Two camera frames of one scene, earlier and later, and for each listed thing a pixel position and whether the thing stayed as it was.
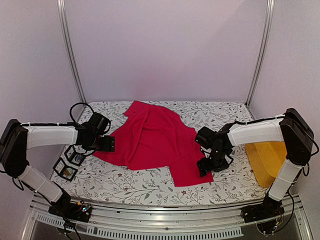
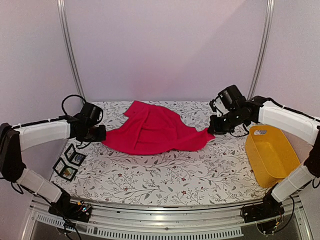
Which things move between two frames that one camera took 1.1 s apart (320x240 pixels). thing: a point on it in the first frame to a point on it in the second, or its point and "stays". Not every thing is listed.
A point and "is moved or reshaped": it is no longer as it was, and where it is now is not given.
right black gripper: x=204 y=168 to x=214 y=127
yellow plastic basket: x=266 y=159 stays
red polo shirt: x=152 y=137 is moved or reshaped
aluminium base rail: x=166 y=222 stays
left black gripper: x=109 y=145 to x=102 y=136
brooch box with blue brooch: x=74 y=157 stays
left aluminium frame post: x=70 y=52 stays
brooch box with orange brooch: x=65 y=171 stays
